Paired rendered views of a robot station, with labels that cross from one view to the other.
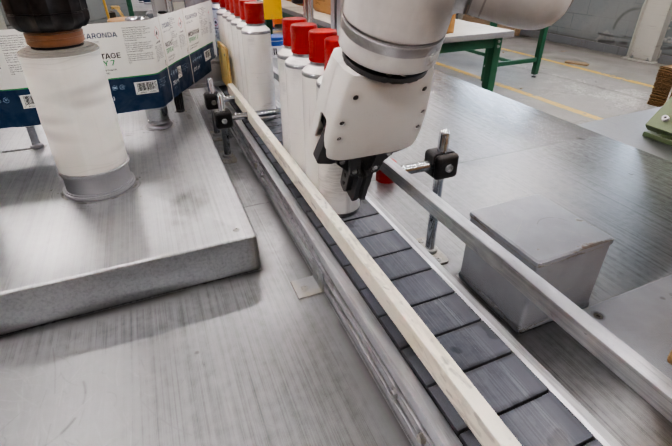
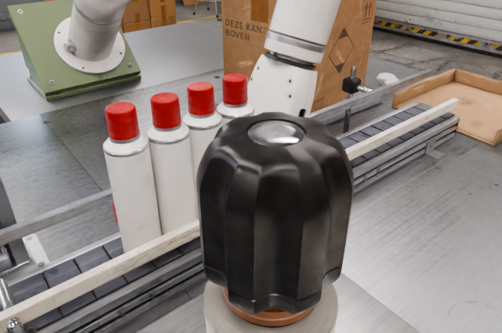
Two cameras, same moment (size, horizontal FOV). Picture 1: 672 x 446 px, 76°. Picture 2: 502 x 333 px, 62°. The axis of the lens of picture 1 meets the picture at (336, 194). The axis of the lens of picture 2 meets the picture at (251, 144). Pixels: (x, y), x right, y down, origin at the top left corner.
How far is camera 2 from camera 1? 0.78 m
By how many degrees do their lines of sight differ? 88
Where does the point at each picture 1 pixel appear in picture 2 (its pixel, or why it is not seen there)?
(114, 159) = not seen: outside the picture
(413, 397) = (373, 163)
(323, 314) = not seen: hidden behind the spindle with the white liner
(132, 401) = (435, 281)
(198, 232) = not seen: hidden behind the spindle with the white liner
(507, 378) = (347, 143)
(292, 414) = (388, 217)
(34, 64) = (334, 296)
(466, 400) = (382, 136)
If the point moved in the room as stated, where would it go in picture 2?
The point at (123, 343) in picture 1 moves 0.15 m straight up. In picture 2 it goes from (410, 310) to (436, 218)
